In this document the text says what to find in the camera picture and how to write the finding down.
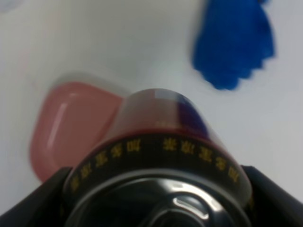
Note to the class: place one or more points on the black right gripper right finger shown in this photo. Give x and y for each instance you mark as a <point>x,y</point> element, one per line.
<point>270,205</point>

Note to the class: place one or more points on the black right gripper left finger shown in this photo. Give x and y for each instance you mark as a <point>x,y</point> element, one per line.
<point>44,207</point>

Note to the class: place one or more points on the red drink can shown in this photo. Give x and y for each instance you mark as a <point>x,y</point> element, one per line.
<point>157,166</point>

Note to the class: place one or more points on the pink plastic tray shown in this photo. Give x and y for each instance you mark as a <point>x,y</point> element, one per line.
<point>73,118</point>

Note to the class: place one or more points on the blue crumpled cloth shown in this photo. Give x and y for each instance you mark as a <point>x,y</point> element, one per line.
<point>234,38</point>

